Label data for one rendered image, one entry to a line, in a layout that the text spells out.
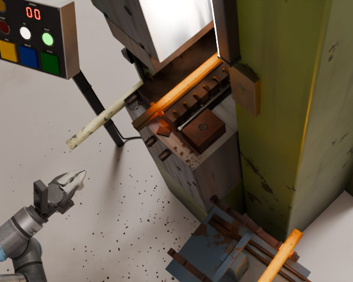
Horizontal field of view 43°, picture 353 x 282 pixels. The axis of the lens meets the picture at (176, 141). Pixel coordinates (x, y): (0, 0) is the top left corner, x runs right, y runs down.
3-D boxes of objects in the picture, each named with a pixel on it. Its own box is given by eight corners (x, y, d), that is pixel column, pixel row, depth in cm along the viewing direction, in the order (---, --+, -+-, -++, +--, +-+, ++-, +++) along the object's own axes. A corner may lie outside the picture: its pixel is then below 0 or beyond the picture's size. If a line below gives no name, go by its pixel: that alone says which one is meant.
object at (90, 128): (74, 153, 197) (69, 147, 192) (67, 145, 199) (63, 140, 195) (149, 89, 205) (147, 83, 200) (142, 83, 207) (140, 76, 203)
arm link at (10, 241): (-8, 245, 148) (-24, 238, 139) (23, 220, 150) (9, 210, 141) (7, 267, 144) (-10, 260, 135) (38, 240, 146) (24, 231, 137)
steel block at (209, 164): (207, 212, 188) (192, 171, 149) (149, 154, 205) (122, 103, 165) (300, 126, 198) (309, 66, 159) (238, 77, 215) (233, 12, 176)
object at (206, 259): (258, 348, 146) (258, 347, 144) (166, 269, 162) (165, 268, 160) (310, 272, 153) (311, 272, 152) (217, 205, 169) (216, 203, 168)
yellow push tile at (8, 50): (16, 62, 175) (13, 44, 170) (1, 58, 177) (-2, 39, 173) (19, 60, 176) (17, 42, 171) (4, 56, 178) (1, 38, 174)
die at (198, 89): (177, 132, 156) (172, 121, 149) (141, 98, 165) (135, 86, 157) (263, 58, 164) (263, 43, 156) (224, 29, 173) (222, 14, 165)
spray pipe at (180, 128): (181, 135, 153) (180, 131, 150) (176, 129, 154) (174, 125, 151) (254, 71, 159) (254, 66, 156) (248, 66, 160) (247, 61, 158)
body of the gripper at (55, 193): (64, 188, 153) (36, 212, 150) (54, 178, 145) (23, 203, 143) (77, 203, 149) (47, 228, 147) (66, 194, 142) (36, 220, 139)
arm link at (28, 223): (9, 211, 141) (24, 233, 137) (22, 201, 142) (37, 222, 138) (22, 219, 149) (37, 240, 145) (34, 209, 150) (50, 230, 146)
